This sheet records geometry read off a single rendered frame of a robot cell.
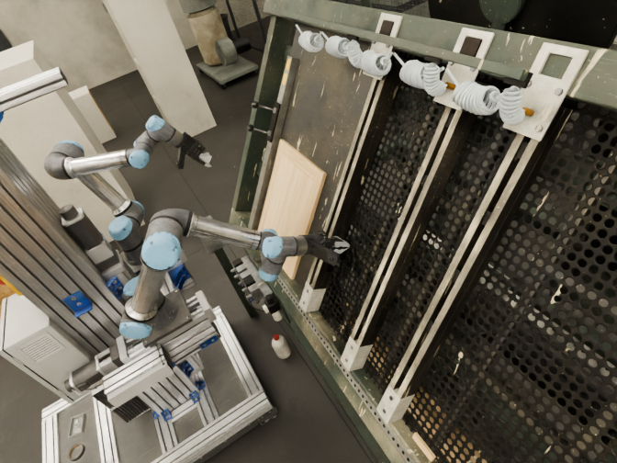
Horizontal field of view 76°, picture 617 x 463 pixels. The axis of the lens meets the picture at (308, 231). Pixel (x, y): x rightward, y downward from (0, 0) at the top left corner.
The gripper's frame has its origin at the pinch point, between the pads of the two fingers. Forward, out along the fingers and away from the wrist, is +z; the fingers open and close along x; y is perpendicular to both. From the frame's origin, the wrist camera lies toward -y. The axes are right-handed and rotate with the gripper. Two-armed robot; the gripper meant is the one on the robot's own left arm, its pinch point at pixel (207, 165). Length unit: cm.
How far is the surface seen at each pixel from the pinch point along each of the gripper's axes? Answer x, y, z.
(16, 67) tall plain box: 203, -54, -70
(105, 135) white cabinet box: 470, -128, 78
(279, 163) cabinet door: -14.8, 24.1, 22.3
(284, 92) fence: -5, 52, 4
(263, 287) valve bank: -34, -32, 52
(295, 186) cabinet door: -33.8, 21.4, 24.3
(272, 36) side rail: 19, 71, -7
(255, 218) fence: -5.9, -8.5, 39.4
